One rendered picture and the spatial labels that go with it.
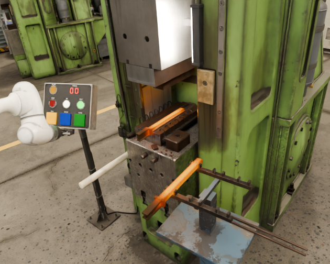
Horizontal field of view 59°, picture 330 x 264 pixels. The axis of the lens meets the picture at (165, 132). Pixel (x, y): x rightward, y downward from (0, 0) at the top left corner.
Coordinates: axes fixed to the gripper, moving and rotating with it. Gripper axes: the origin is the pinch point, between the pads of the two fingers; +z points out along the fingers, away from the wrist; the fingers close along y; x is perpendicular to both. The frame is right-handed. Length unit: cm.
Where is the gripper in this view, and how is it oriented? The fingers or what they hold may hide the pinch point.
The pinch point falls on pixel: (70, 131)
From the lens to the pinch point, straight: 172.5
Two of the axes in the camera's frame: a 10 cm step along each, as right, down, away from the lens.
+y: 9.9, 0.8, -1.5
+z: 1.5, -0.3, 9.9
